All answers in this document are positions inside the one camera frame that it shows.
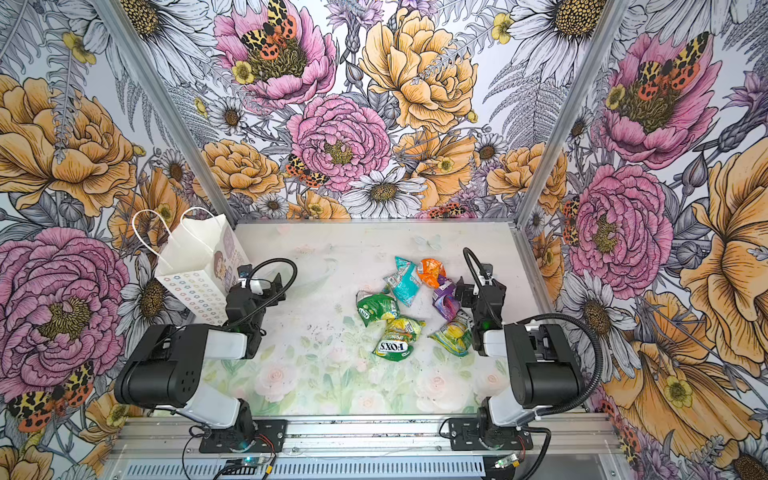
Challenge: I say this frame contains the white paper bag with dots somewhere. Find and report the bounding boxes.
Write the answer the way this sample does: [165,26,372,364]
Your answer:
[131,209,249,326]

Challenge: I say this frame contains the green yellow Fox's candy packet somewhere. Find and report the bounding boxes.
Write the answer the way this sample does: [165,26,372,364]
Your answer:
[372,316,426,362]

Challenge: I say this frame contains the green round-logo snack packet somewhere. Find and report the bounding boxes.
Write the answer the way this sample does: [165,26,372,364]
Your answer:
[356,291,400,326]

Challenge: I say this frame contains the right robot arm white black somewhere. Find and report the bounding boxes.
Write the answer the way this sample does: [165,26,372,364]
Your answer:
[449,280,585,451]

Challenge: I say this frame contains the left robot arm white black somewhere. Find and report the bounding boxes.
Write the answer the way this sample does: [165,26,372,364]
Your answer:
[114,257,298,453]

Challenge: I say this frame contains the purple snack packet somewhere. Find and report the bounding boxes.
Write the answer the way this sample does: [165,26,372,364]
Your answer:
[432,275,461,321]

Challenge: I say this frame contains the orange snack packet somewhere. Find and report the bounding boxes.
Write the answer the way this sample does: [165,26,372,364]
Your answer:
[417,258,448,289]

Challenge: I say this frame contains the teal snack packet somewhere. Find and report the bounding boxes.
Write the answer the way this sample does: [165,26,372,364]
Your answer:
[384,257,422,307]

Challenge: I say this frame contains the right green circuit board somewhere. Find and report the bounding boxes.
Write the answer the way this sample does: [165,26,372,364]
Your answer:
[493,453,520,470]

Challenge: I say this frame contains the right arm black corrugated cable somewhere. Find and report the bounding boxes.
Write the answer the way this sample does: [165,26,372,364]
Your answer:
[461,247,604,416]

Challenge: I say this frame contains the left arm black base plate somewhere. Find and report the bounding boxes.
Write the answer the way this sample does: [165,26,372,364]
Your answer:
[199,419,288,454]

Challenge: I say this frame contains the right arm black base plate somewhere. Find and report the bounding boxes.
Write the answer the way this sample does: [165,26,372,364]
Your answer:
[440,417,533,452]

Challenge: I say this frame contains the left aluminium corner post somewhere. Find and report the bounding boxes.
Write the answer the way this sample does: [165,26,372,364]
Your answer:
[94,1,237,227]

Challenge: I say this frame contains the aluminium corner post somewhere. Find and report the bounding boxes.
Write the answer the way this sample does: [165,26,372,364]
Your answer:
[514,0,629,230]
[94,1,237,227]

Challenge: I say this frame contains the aluminium mounting rail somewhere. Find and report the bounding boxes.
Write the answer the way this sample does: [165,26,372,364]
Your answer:
[114,412,620,458]

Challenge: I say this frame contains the white vented cable duct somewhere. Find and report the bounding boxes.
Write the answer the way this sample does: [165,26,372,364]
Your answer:
[111,456,486,479]

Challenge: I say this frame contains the right aluminium corner post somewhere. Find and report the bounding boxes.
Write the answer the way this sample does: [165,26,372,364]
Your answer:
[514,0,629,230]

